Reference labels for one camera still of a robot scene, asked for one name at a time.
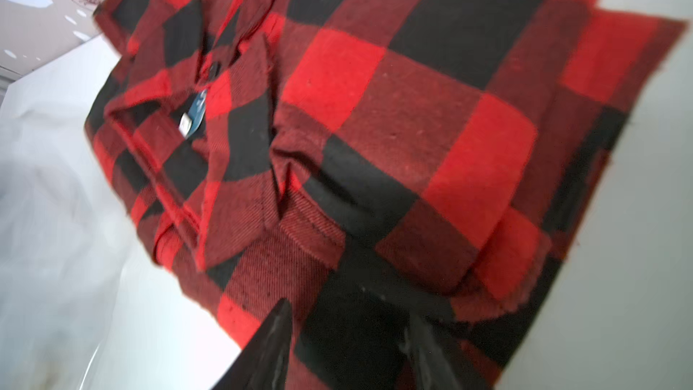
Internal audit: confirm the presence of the red black plaid cloth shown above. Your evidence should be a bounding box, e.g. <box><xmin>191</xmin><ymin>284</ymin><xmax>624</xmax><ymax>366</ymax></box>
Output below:
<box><xmin>85</xmin><ymin>0</ymin><xmax>687</xmax><ymax>389</ymax></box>

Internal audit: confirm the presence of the clear plastic vacuum bag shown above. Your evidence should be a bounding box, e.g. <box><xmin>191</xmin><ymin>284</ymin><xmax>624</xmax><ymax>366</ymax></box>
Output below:
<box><xmin>1</xmin><ymin>104</ymin><xmax>125</xmax><ymax>389</ymax></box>

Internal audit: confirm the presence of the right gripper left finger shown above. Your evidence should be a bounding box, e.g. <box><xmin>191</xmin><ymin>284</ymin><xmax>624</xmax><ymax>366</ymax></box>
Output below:
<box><xmin>213</xmin><ymin>299</ymin><xmax>292</xmax><ymax>390</ymax></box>

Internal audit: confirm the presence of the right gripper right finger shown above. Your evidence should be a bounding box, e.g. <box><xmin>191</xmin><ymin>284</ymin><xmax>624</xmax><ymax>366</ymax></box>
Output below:
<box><xmin>402</xmin><ymin>313</ymin><xmax>487</xmax><ymax>390</ymax></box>

